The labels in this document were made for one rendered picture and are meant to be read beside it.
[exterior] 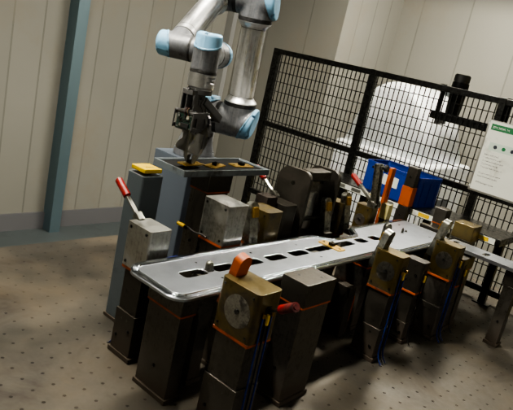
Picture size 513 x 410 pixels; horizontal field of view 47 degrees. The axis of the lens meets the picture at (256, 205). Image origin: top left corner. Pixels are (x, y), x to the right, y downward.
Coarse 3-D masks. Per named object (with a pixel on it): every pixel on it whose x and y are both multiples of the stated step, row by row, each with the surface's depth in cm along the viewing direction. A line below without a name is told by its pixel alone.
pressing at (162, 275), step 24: (288, 240) 177; (312, 240) 183; (336, 240) 189; (408, 240) 208; (144, 264) 136; (168, 264) 139; (192, 264) 143; (216, 264) 146; (264, 264) 153; (288, 264) 157; (312, 264) 161; (336, 264) 168; (168, 288) 127; (192, 288) 130; (216, 288) 133
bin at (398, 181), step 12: (372, 168) 266; (408, 168) 270; (372, 180) 266; (384, 180) 260; (396, 180) 256; (420, 180) 246; (432, 180) 251; (396, 192) 256; (420, 192) 249; (432, 192) 254; (420, 204) 252; (432, 204) 258
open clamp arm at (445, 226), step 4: (444, 220) 199; (448, 220) 198; (444, 224) 199; (448, 224) 198; (452, 224) 200; (440, 228) 200; (444, 228) 199; (448, 228) 199; (440, 232) 200; (444, 232) 199; (436, 236) 200; (440, 236) 200; (444, 236) 201; (432, 240) 202; (432, 244) 202; (428, 248) 203; (432, 248) 202; (428, 252) 203
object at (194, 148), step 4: (196, 136) 165; (200, 136) 167; (196, 140) 166; (200, 140) 167; (192, 144) 165; (196, 144) 166; (200, 144) 167; (188, 148) 164; (192, 148) 166; (196, 148) 167; (192, 152) 166; (196, 152) 168; (200, 152) 168; (192, 156) 169; (196, 156) 168; (192, 160) 169
